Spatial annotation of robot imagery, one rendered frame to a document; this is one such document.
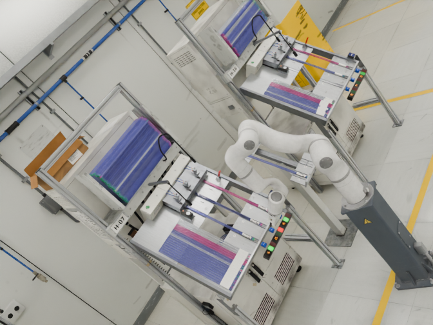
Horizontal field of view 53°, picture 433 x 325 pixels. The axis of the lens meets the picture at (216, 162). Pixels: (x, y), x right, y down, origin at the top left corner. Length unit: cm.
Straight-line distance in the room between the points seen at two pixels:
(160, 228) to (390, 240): 136
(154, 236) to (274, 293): 100
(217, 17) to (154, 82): 134
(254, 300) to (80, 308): 178
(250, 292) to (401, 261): 100
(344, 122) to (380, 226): 161
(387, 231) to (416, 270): 37
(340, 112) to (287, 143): 179
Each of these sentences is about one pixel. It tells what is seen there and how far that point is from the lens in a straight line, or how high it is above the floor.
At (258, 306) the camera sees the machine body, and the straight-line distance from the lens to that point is 313.
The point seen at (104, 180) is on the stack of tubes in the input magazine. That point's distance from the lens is 263.
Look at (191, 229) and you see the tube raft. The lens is 271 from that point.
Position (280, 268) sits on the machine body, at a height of 20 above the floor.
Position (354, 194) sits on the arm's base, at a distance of 239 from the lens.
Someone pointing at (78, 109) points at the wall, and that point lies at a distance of 427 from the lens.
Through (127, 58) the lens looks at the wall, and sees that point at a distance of 463.
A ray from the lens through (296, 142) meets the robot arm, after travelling 219.
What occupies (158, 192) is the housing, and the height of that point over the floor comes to 126.
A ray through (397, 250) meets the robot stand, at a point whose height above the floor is 31.
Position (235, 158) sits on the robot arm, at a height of 133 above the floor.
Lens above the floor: 221
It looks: 22 degrees down
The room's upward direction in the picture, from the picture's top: 43 degrees counter-clockwise
